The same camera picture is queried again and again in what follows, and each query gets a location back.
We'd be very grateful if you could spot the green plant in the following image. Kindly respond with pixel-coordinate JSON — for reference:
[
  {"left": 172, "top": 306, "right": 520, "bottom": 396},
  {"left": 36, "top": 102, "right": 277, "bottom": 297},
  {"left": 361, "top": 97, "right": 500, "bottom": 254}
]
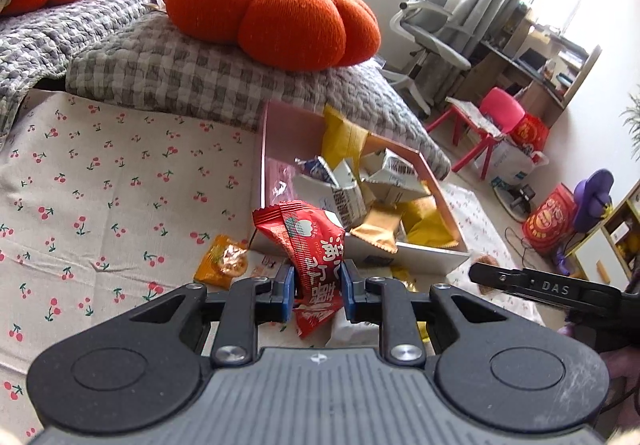
[{"left": 621, "top": 94, "right": 640, "bottom": 152}]

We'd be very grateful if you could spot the small yellow snack packet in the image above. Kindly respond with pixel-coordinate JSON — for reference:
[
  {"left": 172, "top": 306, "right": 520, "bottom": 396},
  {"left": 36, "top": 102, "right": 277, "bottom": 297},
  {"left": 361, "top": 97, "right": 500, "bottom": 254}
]
[{"left": 389, "top": 265, "right": 418, "bottom": 292}]

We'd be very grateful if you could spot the cherry print bed sheet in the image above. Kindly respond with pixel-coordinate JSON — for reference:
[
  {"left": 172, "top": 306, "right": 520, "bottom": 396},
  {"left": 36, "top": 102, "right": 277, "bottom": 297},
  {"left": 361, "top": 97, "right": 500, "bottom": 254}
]
[{"left": 0, "top": 90, "right": 547, "bottom": 441}]

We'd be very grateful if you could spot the pink cardboard box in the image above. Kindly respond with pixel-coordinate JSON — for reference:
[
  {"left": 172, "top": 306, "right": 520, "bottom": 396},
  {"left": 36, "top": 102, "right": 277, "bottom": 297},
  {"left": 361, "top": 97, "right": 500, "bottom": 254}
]
[{"left": 248, "top": 99, "right": 472, "bottom": 276}]

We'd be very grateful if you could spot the golden orange snack packet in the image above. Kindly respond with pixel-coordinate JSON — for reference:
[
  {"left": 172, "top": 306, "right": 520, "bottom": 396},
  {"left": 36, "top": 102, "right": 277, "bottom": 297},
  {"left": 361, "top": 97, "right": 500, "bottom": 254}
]
[{"left": 349, "top": 205, "right": 405, "bottom": 255}]

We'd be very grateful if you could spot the white wooden cabinet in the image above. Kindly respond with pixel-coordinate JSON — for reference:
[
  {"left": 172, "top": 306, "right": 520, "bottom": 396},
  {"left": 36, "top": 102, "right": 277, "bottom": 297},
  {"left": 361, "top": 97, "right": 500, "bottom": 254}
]
[{"left": 564, "top": 185, "right": 640, "bottom": 287}]

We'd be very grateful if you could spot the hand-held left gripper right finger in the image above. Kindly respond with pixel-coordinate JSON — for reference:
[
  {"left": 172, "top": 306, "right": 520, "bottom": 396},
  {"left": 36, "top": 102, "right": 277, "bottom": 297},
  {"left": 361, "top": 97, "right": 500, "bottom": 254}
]
[{"left": 342, "top": 259, "right": 507, "bottom": 368}]

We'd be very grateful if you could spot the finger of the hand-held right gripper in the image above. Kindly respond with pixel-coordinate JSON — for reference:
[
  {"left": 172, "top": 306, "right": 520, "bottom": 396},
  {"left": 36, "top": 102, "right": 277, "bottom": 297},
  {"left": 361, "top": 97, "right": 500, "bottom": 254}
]
[{"left": 469, "top": 262, "right": 626, "bottom": 312}]

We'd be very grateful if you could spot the large orange pumpkin cushion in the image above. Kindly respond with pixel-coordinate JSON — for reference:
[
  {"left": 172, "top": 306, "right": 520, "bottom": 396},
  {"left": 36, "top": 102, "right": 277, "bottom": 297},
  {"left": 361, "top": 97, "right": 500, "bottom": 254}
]
[{"left": 159, "top": 0, "right": 382, "bottom": 72}]

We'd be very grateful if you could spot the plain white snack packet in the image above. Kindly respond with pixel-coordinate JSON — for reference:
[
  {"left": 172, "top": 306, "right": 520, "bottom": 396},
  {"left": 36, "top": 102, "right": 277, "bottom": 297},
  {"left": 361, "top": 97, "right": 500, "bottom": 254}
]
[{"left": 327, "top": 310, "right": 383, "bottom": 349}]

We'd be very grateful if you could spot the red gift bag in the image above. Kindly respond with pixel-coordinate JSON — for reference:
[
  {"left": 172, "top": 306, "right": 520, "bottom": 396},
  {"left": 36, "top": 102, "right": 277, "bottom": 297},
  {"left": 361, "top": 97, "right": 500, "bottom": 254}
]
[
  {"left": 522, "top": 184, "right": 579, "bottom": 256},
  {"left": 510, "top": 114, "right": 551, "bottom": 157}
]

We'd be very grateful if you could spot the grey office chair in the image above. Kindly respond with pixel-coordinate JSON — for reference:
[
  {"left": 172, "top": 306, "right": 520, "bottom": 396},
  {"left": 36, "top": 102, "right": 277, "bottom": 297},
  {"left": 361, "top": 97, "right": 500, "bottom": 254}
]
[{"left": 382, "top": 0, "right": 473, "bottom": 115}]

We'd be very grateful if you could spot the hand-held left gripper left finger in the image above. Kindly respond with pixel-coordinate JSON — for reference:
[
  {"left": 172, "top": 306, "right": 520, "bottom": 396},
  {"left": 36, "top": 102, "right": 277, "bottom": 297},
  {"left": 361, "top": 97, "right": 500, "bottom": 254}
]
[{"left": 131, "top": 264, "right": 295, "bottom": 368}]

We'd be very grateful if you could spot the pink plastic chair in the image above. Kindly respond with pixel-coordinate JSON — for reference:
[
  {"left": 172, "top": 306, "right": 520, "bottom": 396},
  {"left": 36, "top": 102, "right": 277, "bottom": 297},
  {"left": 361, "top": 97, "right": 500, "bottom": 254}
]
[
  {"left": 425, "top": 98, "right": 507, "bottom": 182},
  {"left": 479, "top": 87, "right": 527, "bottom": 136}
]

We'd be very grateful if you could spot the red snack packet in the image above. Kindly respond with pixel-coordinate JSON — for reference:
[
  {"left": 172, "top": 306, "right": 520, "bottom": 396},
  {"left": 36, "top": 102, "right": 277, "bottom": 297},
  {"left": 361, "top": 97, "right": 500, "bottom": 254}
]
[{"left": 252, "top": 201, "right": 351, "bottom": 339}]

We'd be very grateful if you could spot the grey checked blanket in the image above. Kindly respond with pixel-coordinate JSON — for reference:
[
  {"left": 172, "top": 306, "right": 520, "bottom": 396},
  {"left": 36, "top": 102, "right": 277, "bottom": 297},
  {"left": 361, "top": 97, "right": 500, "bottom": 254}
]
[{"left": 0, "top": 0, "right": 453, "bottom": 178}]

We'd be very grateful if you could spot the purple hat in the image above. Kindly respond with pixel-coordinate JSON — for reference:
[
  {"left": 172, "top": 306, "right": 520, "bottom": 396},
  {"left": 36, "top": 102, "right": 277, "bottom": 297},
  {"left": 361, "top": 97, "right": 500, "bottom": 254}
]
[{"left": 571, "top": 168, "right": 615, "bottom": 232}]

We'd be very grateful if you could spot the white cardboard box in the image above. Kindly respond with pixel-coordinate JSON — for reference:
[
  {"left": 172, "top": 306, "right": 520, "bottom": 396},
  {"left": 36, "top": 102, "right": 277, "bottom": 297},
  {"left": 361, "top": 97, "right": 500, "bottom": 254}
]
[{"left": 487, "top": 135, "right": 545, "bottom": 189}]

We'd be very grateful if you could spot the person's right hand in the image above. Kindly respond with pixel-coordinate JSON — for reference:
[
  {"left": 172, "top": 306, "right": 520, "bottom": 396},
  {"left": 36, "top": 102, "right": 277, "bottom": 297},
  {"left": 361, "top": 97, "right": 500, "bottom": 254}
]
[{"left": 597, "top": 349, "right": 640, "bottom": 426}]

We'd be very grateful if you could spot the wooden desk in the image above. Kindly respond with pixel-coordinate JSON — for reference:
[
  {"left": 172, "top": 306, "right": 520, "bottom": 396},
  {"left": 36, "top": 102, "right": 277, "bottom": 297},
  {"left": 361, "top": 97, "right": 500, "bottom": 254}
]
[{"left": 457, "top": 5, "right": 603, "bottom": 127}]

